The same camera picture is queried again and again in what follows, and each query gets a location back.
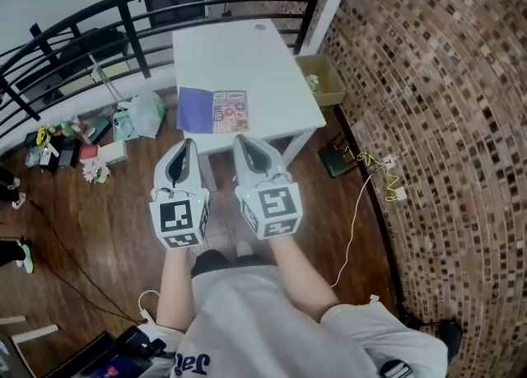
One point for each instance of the person's right forearm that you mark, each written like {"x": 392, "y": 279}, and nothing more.
{"x": 300, "y": 277}

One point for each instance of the black box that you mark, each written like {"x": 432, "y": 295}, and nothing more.
{"x": 68, "y": 154}

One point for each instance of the black equipment bag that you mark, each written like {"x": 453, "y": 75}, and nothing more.
{"x": 123, "y": 351}

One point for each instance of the black metal railing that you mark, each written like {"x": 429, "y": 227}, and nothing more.
{"x": 139, "y": 47}

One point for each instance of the white flower bunch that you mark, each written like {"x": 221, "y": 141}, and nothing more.
{"x": 96, "y": 171}

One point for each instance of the black flat device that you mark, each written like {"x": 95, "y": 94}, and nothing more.
{"x": 335, "y": 162}

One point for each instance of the cardboard box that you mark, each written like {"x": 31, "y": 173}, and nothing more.
{"x": 329, "y": 98}

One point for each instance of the purple sticker book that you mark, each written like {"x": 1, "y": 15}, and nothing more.
{"x": 193, "y": 108}

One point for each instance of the white box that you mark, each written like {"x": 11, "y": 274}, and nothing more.
{"x": 112, "y": 152}

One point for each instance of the sunflower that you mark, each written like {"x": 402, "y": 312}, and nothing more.
{"x": 42, "y": 136}

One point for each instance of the person's white shoe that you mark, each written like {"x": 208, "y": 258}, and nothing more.
{"x": 243, "y": 248}

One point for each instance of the red box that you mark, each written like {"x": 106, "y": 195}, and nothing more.
{"x": 88, "y": 153}

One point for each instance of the person's black trousers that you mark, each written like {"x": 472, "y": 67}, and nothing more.
{"x": 210, "y": 261}

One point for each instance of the white wall socket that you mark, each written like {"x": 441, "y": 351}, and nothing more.
{"x": 402, "y": 194}
{"x": 390, "y": 160}

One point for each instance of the metal rod tool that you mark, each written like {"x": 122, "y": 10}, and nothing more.
{"x": 109, "y": 86}

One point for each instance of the person's white shirt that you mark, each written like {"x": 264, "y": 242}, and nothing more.
{"x": 263, "y": 327}

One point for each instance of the teal paper bag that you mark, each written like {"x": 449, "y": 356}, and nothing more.
{"x": 123, "y": 127}

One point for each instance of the white paper scrap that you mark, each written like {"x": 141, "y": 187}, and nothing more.
{"x": 374, "y": 299}

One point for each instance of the crumpled white paper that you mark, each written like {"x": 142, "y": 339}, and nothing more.
{"x": 312, "y": 82}

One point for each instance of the white plastic bag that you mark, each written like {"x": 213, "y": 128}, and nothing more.
{"x": 146, "y": 115}

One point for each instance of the white power strip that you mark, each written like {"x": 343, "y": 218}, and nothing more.
{"x": 144, "y": 315}

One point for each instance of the person's left forearm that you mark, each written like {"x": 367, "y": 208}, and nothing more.
{"x": 175, "y": 290}

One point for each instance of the white furniture frame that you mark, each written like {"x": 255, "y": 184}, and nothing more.
{"x": 37, "y": 332}

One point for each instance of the grey table grommet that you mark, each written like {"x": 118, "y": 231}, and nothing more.
{"x": 260, "y": 26}

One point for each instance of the white table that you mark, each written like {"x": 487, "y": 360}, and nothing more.
{"x": 239, "y": 59}

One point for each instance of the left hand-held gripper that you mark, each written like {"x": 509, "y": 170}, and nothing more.
{"x": 177, "y": 220}

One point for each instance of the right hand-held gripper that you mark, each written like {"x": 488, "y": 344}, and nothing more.
{"x": 276, "y": 207}

